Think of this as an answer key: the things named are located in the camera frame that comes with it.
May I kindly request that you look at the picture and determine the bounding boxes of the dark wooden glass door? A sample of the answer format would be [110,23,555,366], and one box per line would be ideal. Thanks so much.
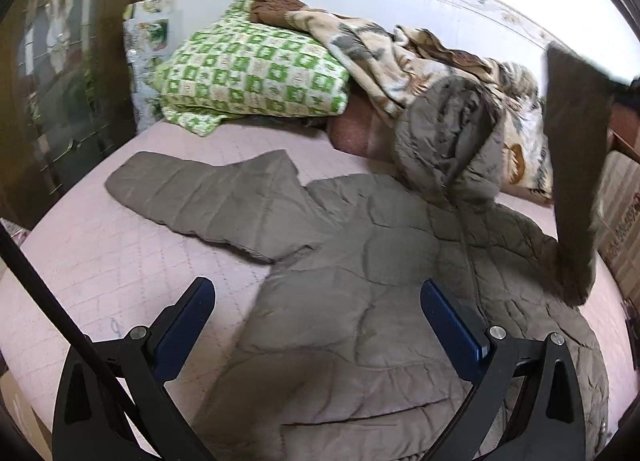
[1,0,138,229]

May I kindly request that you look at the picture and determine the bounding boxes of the black cable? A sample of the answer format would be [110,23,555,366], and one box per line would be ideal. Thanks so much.
[0,224,172,461]

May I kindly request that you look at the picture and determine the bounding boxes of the brown knitted cloth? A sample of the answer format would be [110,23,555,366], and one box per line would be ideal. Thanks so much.
[250,0,307,28]

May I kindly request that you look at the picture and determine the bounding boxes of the dark red pillow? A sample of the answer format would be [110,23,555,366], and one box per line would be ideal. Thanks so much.
[328,88,394,163]

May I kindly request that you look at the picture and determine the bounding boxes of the pink quilted bed sheet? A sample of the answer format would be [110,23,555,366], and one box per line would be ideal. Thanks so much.
[1,122,639,434]

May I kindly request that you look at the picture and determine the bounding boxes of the floral plastic bag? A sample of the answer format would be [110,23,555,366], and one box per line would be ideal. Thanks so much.
[122,0,170,134]

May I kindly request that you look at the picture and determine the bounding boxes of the striped floral cushion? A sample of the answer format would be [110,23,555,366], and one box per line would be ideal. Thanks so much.
[597,151,640,307]

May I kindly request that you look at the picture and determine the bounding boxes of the grey-brown quilted hooded jacket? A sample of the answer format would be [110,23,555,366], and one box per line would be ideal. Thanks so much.
[105,45,614,460]

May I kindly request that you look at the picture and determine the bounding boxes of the beige leaf-print blanket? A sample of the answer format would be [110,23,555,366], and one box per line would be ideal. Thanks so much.
[284,8,553,204]

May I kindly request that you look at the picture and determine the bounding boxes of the green white checkered pillow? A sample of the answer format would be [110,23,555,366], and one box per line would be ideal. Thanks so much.
[152,0,349,137]

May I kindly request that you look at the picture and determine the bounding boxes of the cardboard box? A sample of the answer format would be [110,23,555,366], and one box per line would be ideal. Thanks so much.
[1,371,52,461]

